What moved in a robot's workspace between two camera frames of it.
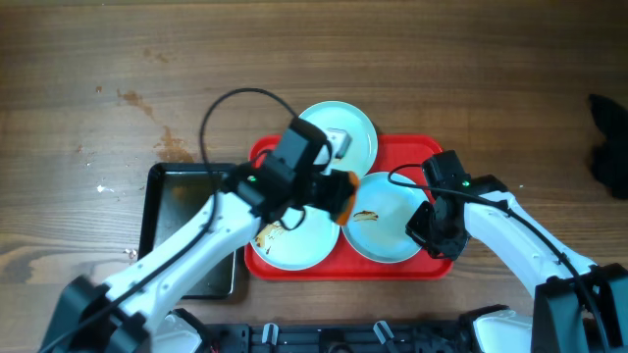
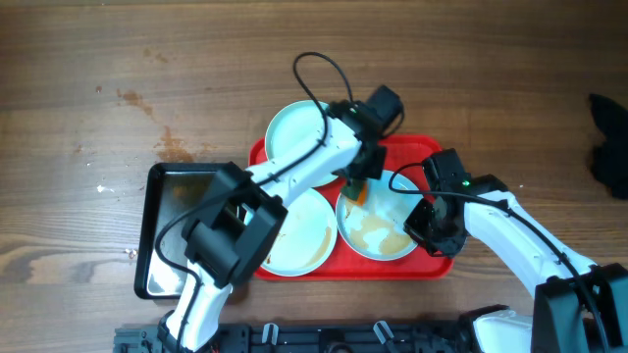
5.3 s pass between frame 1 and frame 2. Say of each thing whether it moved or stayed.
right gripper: stayed
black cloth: stayed
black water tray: stayed
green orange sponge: moved
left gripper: moved
